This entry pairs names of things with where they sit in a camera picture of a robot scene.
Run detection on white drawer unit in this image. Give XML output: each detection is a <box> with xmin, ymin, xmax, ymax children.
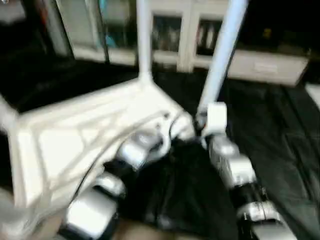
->
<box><xmin>227</xmin><ymin>49</ymin><xmax>310</xmax><ymax>87</ymax></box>

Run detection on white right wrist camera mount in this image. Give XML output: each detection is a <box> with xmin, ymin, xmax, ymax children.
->
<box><xmin>202</xmin><ymin>101</ymin><xmax>229</xmax><ymax>137</ymax></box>

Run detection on teal floor stand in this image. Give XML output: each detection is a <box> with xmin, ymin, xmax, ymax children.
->
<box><xmin>100</xmin><ymin>27</ymin><xmax>117</xmax><ymax>46</ymax></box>

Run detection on black plastic mat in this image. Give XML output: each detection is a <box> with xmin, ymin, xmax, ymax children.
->
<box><xmin>0</xmin><ymin>55</ymin><xmax>320</xmax><ymax>240</ymax></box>

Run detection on white plastic table top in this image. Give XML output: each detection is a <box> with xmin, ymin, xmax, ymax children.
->
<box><xmin>0</xmin><ymin>75</ymin><xmax>197</xmax><ymax>236</ymax></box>

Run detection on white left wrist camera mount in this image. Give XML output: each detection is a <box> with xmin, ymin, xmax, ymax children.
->
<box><xmin>159</xmin><ymin>111</ymin><xmax>197</xmax><ymax>143</ymax></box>

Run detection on white plastic table leg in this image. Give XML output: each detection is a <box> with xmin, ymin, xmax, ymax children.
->
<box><xmin>136</xmin><ymin>0</ymin><xmax>154</xmax><ymax>83</ymax></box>
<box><xmin>196</xmin><ymin>0</ymin><xmax>250</xmax><ymax>117</ymax></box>
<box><xmin>0</xmin><ymin>94</ymin><xmax>21</xmax><ymax>133</ymax></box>

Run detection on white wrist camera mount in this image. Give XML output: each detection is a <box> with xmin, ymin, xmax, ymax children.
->
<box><xmin>202</xmin><ymin>101</ymin><xmax>229</xmax><ymax>137</ymax></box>
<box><xmin>159</xmin><ymin>111</ymin><xmax>197</xmax><ymax>143</ymax></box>

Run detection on white glass door cabinet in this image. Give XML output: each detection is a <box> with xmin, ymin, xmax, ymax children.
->
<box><xmin>135</xmin><ymin>0</ymin><xmax>238</xmax><ymax>73</ymax></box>

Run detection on white side table black legs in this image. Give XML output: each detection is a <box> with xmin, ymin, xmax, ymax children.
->
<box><xmin>305</xmin><ymin>82</ymin><xmax>320</xmax><ymax>113</ymax></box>

